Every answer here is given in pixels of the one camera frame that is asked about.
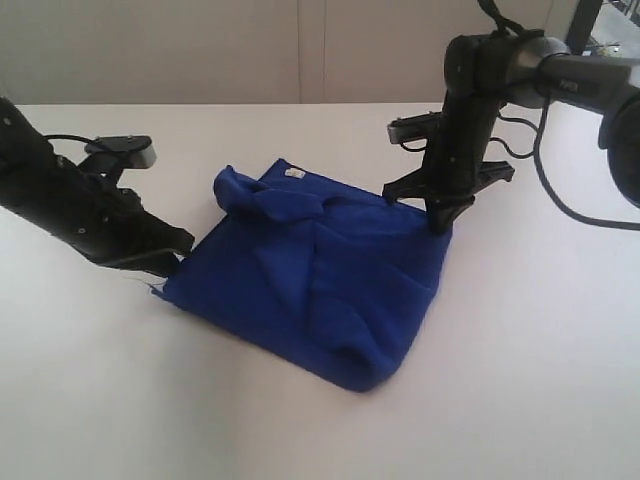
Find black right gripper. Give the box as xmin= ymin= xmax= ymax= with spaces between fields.
xmin=382 ymin=94 xmax=515 ymax=210

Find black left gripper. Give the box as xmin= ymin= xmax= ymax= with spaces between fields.
xmin=29 ymin=157 xmax=195 ymax=278

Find blue towel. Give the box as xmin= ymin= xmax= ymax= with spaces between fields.
xmin=156 ymin=159 xmax=451 ymax=393

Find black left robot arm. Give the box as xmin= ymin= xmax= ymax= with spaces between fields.
xmin=1 ymin=98 xmax=195 ymax=278

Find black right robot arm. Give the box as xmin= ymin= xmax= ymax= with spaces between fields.
xmin=383 ymin=30 xmax=639 ymax=205

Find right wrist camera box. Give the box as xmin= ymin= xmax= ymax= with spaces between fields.
xmin=387 ymin=112 xmax=442 ymax=145

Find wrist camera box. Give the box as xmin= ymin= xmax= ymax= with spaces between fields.
xmin=79 ymin=135 xmax=157 ymax=175
xmin=387 ymin=112 xmax=442 ymax=145

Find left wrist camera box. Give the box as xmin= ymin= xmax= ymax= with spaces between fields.
xmin=79 ymin=135 xmax=157 ymax=175

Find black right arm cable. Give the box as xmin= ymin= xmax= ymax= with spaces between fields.
xmin=399 ymin=0 xmax=640 ymax=232

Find dark window frame post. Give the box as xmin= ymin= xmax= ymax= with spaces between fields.
xmin=565 ymin=0 xmax=603 ymax=55

